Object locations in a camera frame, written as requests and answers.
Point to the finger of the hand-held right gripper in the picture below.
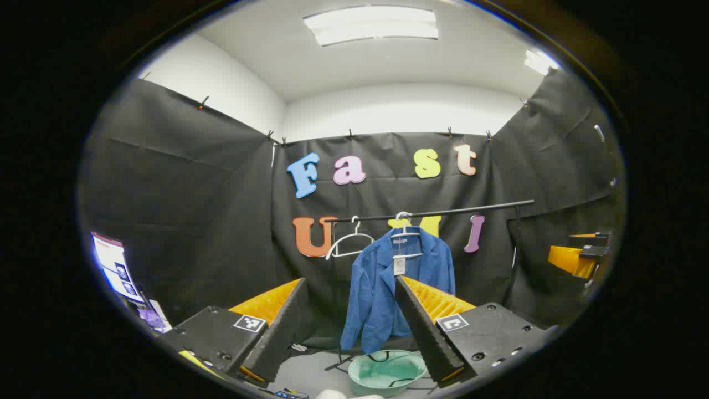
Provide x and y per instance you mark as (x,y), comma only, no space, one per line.
(568,259)
(592,240)

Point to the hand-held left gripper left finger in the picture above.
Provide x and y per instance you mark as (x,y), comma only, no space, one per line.
(282,332)

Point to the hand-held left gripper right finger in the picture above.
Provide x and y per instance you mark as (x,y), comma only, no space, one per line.
(426,332)

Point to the green laundry hamper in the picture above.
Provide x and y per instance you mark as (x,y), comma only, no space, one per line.
(382,378)

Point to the white clothes hanger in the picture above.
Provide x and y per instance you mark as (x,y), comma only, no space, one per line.
(406,235)
(354,228)

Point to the black clothes rack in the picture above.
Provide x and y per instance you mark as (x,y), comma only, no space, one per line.
(471,210)

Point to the white paper hang tag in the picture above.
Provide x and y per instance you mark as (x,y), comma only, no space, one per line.
(399,266)

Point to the white rounded object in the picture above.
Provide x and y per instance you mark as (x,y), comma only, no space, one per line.
(338,394)

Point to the small purple object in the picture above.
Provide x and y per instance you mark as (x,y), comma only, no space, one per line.
(150,318)

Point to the white printed poster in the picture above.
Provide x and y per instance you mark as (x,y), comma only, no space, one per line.
(116,266)

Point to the small ceiling light panel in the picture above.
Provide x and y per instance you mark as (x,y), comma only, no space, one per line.
(540,62)

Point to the large ceiling light panel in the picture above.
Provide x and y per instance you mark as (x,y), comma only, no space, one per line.
(371,25)

